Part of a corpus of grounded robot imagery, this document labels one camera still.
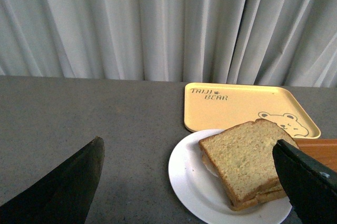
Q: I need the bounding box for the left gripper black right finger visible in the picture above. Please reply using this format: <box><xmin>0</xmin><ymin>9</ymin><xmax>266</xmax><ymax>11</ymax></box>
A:
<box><xmin>272</xmin><ymin>139</ymin><xmax>336</xmax><ymax>223</ymax></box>

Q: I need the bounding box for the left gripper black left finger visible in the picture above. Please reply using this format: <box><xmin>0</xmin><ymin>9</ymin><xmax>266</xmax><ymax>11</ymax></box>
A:
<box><xmin>1</xmin><ymin>137</ymin><xmax>104</xmax><ymax>223</ymax></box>

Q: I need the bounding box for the bread slice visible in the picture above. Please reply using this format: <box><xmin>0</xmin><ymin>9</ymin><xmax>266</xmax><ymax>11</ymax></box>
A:
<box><xmin>230</xmin><ymin>186</ymin><xmax>286</xmax><ymax>211</ymax></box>
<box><xmin>199</xmin><ymin>119</ymin><xmax>298</xmax><ymax>207</ymax></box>

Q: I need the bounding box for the white paper plate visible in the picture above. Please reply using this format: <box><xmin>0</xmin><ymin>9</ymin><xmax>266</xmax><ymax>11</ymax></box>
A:
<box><xmin>168</xmin><ymin>129</ymin><xmax>292</xmax><ymax>223</ymax></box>

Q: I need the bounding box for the sandwich filling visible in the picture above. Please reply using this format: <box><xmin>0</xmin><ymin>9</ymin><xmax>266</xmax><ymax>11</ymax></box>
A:
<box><xmin>202</xmin><ymin>154</ymin><xmax>218</xmax><ymax>177</ymax></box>

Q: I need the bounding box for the brown wooden tray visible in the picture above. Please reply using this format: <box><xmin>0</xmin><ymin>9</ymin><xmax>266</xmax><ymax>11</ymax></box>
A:
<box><xmin>295</xmin><ymin>139</ymin><xmax>337</xmax><ymax>171</ymax></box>

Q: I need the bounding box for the yellow bear tray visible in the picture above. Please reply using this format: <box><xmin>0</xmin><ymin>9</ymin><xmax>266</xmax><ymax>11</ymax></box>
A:
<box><xmin>184</xmin><ymin>83</ymin><xmax>321</xmax><ymax>139</ymax></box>

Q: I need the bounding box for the white curtain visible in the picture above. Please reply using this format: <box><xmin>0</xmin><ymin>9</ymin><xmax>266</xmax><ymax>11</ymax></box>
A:
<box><xmin>1</xmin><ymin>0</ymin><xmax>336</xmax><ymax>87</ymax></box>

